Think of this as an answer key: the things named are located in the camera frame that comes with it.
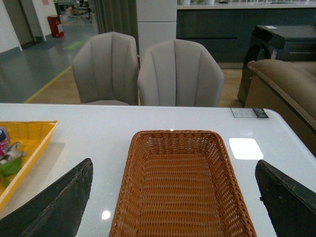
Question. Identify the red bin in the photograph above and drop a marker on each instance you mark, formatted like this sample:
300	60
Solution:
55	25

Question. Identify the left grey fabric chair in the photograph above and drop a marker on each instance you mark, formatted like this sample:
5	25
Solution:
106	70

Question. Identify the panda toy figure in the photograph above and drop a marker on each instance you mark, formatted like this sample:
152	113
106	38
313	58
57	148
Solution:
13	153

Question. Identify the tan sofa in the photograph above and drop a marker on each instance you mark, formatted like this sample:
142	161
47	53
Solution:
288	88

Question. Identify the brown wicker basket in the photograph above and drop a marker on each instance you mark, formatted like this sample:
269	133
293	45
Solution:
180	184

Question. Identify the right grey fabric chair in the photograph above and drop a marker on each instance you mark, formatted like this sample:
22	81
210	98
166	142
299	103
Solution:
179	73

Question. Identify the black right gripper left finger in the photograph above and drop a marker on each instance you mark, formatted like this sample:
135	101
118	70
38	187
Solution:
56	211

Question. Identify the black appliance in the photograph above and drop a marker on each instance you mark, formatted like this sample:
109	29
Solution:
281	42

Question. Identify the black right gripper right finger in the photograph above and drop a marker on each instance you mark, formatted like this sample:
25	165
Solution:
290	205

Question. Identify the table label sticker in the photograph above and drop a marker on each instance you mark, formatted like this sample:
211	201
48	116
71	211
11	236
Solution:
249	113

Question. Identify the dark kitchen counter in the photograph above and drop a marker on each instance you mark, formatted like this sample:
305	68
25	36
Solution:
225	29

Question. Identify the yellow wicker basket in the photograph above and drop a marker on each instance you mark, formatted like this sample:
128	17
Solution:
34	137

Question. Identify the orange toy carrot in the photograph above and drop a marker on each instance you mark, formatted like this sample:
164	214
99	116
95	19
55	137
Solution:
8	169

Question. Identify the small jar with pink label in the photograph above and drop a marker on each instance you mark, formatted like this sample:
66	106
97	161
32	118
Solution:
4	141

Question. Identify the white pillar cabinet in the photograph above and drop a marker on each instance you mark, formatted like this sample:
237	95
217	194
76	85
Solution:
156	22

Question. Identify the grey fabric chair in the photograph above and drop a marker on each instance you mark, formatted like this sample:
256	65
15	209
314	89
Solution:
106	70
179	73

